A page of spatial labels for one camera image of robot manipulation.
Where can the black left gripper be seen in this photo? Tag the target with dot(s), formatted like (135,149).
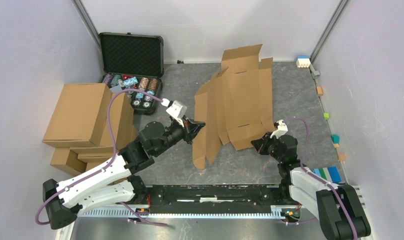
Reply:
(191,129)

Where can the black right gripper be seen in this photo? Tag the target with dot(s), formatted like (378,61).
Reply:
(260,144)

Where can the brown cardboard box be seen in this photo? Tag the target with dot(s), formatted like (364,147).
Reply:
(236,104)

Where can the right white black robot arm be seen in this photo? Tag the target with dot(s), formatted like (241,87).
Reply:
(337,207)

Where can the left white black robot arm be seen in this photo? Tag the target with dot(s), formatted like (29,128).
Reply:
(114,180)

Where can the large folded cardboard box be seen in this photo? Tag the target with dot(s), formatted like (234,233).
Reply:
(79,116)

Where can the lime green small block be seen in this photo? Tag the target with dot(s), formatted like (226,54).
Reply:
(326,116)

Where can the teal small block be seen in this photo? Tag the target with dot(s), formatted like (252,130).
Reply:
(335,138)

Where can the blue green striped block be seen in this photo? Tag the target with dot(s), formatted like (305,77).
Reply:
(330,174)

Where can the orange wooden block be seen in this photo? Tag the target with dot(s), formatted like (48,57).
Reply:
(319,91)

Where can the tan wooden block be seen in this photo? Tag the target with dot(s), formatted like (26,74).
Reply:
(341,156)

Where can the blue white toy block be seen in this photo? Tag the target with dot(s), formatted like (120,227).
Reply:
(303,61)

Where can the black poker chip case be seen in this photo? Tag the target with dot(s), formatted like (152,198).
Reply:
(134,61)

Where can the lower stacked cardboard boxes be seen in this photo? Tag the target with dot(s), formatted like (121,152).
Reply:
(77,160)

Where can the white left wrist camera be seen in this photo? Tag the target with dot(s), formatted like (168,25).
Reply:
(175,109)

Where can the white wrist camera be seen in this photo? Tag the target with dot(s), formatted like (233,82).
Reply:
(175,109)
(280,129)

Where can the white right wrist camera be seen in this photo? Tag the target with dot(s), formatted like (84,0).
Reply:
(280,129)

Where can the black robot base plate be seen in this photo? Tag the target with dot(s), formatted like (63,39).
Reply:
(214,199)

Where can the grey wall bracket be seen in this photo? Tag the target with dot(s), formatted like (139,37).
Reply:
(313,72)

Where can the aluminium frame rail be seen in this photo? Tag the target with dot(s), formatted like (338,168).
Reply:
(117,210)

